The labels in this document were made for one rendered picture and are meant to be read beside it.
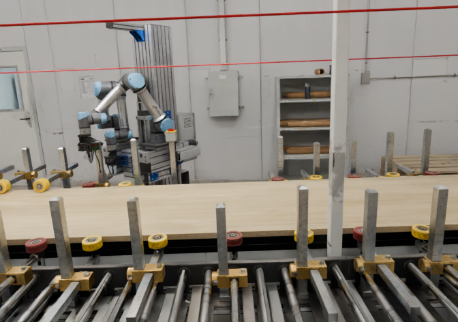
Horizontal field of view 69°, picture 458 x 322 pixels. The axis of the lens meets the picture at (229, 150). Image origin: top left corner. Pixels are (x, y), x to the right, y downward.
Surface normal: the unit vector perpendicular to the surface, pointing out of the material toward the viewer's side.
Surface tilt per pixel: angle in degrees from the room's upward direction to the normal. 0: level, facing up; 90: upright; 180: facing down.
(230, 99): 90
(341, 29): 90
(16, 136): 90
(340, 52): 90
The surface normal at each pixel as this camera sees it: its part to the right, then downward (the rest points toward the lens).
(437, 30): -0.09, 0.21
